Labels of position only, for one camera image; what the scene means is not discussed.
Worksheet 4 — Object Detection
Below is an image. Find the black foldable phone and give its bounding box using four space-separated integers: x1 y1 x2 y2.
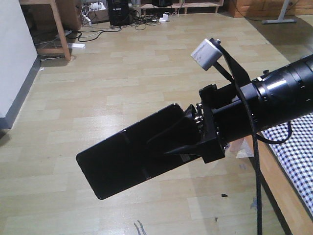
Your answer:
76 104 200 200

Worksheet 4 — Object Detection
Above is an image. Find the black computer tower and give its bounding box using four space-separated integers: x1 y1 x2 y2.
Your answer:
108 0 130 26

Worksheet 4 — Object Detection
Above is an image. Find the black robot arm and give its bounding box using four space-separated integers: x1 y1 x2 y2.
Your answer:
167 56 313 163

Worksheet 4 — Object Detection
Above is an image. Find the black braided cable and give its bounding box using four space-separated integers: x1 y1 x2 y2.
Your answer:
215 39 293 235

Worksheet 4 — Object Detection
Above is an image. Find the white power strip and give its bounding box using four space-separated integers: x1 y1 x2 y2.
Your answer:
67 43 86 49

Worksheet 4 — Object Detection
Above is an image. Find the wooden table leg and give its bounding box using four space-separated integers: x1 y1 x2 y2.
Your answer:
19 0 71 61

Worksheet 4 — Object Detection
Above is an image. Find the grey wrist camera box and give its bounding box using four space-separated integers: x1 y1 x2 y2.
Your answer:
191 39 223 71

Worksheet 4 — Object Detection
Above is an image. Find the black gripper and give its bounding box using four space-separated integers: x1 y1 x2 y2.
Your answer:
164 84 252 163

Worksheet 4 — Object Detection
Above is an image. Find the checkered bed sheet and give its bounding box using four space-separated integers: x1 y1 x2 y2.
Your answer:
270 114 313 215

